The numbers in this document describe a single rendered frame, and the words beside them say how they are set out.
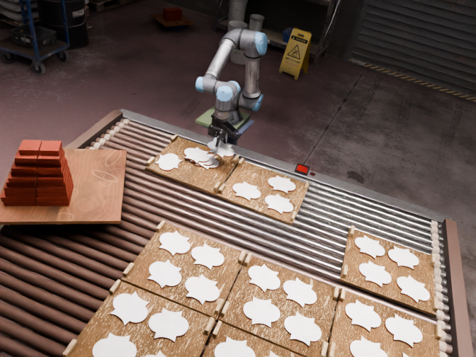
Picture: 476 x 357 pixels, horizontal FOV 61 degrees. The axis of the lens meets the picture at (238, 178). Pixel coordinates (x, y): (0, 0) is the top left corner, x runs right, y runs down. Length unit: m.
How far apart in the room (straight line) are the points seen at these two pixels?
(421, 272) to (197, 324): 1.06
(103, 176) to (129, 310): 0.68
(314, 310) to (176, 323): 0.55
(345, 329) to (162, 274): 0.75
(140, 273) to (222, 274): 0.33
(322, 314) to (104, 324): 0.83
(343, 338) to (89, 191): 1.22
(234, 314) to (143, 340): 0.34
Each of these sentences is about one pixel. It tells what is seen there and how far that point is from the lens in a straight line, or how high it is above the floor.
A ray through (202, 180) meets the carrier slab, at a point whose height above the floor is 0.94.
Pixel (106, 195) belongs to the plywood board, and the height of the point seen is 1.04.
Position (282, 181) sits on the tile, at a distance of 2.21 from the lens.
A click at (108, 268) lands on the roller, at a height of 0.92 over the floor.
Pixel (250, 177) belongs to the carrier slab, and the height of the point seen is 0.94.
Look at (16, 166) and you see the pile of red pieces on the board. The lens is 1.77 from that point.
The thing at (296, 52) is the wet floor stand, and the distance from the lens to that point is 5.68.
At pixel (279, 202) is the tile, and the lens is 2.07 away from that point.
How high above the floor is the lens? 2.30
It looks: 39 degrees down
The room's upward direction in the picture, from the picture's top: 11 degrees clockwise
